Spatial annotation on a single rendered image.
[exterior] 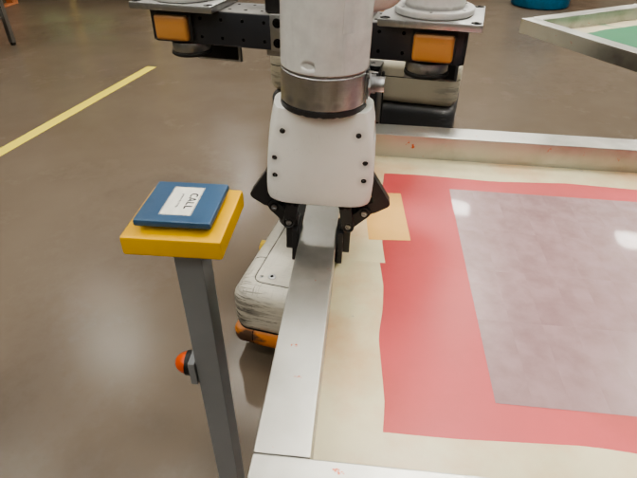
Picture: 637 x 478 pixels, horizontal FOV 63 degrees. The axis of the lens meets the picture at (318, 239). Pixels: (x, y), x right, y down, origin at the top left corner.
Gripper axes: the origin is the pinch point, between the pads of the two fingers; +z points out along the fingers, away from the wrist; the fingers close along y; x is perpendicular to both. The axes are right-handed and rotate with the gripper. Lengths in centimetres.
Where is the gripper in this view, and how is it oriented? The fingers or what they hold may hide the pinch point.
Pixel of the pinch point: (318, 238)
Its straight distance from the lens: 54.5
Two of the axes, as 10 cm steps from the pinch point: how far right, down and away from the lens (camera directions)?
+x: -0.9, 5.8, -8.1
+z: -0.3, 8.1, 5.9
